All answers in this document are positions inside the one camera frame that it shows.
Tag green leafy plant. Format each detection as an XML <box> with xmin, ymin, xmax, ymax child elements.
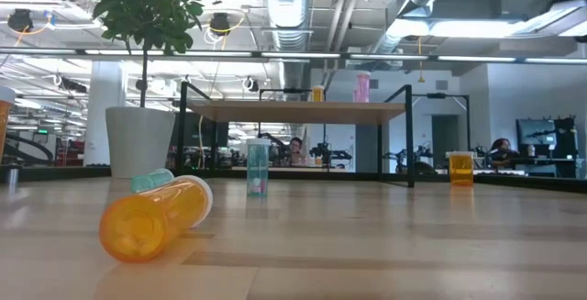
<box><xmin>84</xmin><ymin>0</ymin><xmax>205</xmax><ymax>108</ymax></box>

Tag small silver metal post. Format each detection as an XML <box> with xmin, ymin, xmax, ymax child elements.
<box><xmin>6</xmin><ymin>163</ymin><xmax>20</xmax><ymax>192</ymax></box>

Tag teal medicine bottle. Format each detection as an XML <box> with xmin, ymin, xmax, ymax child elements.
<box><xmin>131</xmin><ymin>167</ymin><xmax>176</xmax><ymax>194</ymax></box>
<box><xmin>246</xmin><ymin>138</ymin><xmax>271</xmax><ymax>198</ymax></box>

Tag person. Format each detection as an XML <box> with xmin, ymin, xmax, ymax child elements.
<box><xmin>282</xmin><ymin>136</ymin><xmax>306</xmax><ymax>167</ymax></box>
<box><xmin>488</xmin><ymin>137</ymin><xmax>519</xmax><ymax>168</ymax></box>

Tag short wide orange medicine bottle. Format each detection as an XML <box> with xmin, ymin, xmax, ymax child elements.
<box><xmin>447</xmin><ymin>150</ymin><xmax>476</xmax><ymax>187</ymax></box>
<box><xmin>0</xmin><ymin>84</ymin><xmax>17</xmax><ymax>163</ymax></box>

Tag wooden shelf black metal frame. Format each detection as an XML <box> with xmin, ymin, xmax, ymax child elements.
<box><xmin>173</xmin><ymin>81</ymin><xmax>471</xmax><ymax>189</ymax></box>

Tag purple medicine bottle white cap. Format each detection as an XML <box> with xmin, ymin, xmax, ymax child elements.
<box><xmin>355</xmin><ymin>71</ymin><xmax>371</xmax><ymax>104</ymax></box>

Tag small orange hanging pendant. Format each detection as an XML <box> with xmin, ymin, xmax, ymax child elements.
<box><xmin>415</xmin><ymin>36</ymin><xmax>426</xmax><ymax>84</ymax></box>

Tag white plant pot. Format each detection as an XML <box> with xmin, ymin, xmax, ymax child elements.
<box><xmin>105</xmin><ymin>106</ymin><xmax>177</xmax><ymax>180</ymax></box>

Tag black background cabinet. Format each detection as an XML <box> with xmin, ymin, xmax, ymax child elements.
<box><xmin>552</xmin><ymin>115</ymin><xmax>580</xmax><ymax>160</ymax></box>

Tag black aluminium table frame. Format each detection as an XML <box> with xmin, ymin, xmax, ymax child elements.
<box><xmin>0</xmin><ymin>165</ymin><xmax>587</xmax><ymax>194</ymax></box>

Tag tall orange medicine bottle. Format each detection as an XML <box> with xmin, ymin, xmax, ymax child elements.
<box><xmin>99</xmin><ymin>174</ymin><xmax>215</xmax><ymax>264</ymax></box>

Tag long ceiling light strip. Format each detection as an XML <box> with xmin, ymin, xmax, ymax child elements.
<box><xmin>0</xmin><ymin>47</ymin><xmax>587</xmax><ymax>65</ymax></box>

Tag black computer monitor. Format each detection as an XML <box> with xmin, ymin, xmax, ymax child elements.
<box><xmin>515</xmin><ymin>117</ymin><xmax>559</xmax><ymax>148</ymax></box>

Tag light wooden background desk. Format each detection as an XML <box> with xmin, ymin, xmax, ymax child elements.
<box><xmin>230</xmin><ymin>165</ymin><xmax>349</xmax><ymax>173</ymax></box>

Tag black ceiling cable reel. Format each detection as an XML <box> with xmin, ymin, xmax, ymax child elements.
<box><xmin>208</xmin><ymin>12</ymin><xmax>236</xmax><ymax>36</ymax></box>
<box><xmin>7</xmin><ymin>8</ymin><xmax>36</xmax><ymax>33</ymax></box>

